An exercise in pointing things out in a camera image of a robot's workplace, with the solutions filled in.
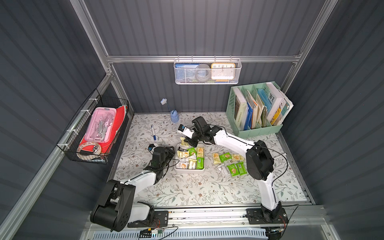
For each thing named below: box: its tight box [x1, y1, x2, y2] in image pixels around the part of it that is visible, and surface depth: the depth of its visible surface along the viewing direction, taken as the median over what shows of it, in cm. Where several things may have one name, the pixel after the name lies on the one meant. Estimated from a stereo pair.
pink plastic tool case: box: [85, 107, 117, 143], surface depth 74 cm
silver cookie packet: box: [216, 163, 230, 178], surface depth 91 cm
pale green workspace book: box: [233, 87, 249, 131], surface depth 98 cm
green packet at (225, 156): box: [219, 152, 232, 163], surface depth 96 cm
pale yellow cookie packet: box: [177, 150, 190, 159], surface depth 96 cm
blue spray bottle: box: [160, 98, 180, 123], surface depth 111 cm
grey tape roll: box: [195, 63, 211, 82], surface depth 90 cm
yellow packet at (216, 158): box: [212, 153, 222, 165], surface depth 96 cm
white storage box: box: [174, 143, 206, 173], surface depth 93 cm
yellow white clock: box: [211, 62, 236, 82], surface depth 90 cm
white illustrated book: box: [266, 82, 294, 126], surface depth 98 cm
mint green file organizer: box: [226, 81, 283, 139], surface depth 101 cm
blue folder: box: [243, 102, 254, 131], surface depth 96 cm
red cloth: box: [78, 105, 128, 153], surface depth 69 cm
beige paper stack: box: [246, 89, 265, 129], surface depth 98 cm
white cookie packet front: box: [176, 161, 188, 169], surface depth 91 cm
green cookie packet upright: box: [196, 157, 205, 170], surface depth 91 cm
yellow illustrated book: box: [270, 103, 283, 125], surface depth 104 cm
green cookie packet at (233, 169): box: [226, 163, 240, 177], surface depth 91 cm
